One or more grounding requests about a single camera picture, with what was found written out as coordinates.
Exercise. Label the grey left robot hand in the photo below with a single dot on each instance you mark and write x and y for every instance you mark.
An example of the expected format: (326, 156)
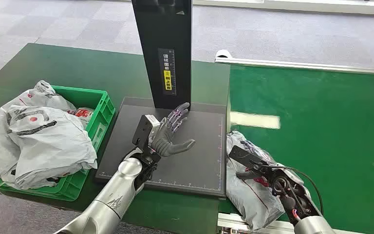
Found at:
(166, 142)

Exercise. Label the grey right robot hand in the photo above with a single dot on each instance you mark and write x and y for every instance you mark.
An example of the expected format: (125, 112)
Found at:
(264, 155)

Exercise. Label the grey mailer bag red print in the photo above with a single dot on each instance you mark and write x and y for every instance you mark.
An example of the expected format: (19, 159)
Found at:
(251, 200)

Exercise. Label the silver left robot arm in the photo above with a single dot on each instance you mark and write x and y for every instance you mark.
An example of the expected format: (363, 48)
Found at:
(122, 187)

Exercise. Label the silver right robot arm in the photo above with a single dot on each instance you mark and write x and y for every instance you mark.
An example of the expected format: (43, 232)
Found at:
(290, 197)

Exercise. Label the green conveyor belt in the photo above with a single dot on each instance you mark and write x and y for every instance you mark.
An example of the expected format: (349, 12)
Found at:
(335, 129)

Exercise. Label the small white red-print package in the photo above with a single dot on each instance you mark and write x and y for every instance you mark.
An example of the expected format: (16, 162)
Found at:
(83, 113)

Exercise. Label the green plastic crate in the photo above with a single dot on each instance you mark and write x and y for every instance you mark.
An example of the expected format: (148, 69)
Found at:
(101, 106)

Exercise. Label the crumpled plain grey mailer bag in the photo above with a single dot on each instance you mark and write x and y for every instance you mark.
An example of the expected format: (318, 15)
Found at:
(41, 98)

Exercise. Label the white floor barrier strip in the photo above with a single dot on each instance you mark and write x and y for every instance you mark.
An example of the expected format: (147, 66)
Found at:
(303, 6)

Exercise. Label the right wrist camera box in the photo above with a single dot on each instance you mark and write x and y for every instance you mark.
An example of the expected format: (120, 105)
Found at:
(243, 156)

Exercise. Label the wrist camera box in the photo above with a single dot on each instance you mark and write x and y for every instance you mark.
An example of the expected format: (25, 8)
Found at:
(243, 156)
(142, 129)

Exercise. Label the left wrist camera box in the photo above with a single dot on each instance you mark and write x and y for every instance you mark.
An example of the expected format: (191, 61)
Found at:
(142, 129)

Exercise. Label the black scanner base plate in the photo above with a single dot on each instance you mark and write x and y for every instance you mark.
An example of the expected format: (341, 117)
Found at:
(190, 161)

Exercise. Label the short aluminium conveyor end frame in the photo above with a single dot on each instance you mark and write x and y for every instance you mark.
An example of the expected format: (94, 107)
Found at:
(238, 223)

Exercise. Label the long aluminium conveyor side rail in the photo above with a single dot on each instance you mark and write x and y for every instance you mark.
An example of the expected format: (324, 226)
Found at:
(303, 65)

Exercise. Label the black scanner post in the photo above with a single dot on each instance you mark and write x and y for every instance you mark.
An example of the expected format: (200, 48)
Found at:
(151, 32)

